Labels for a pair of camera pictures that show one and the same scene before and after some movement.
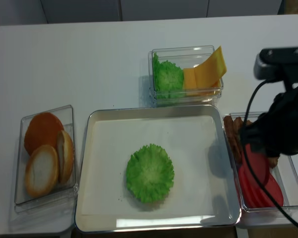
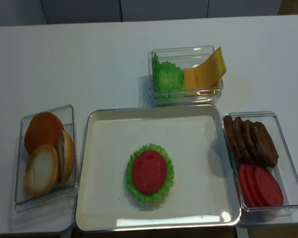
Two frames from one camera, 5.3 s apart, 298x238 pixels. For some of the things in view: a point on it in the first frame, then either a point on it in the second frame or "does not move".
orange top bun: (42, 129) does not move
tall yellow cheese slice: (208, 74) does not move
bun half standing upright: (65, 156) does not move
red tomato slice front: (260, 162) to (149, 171)
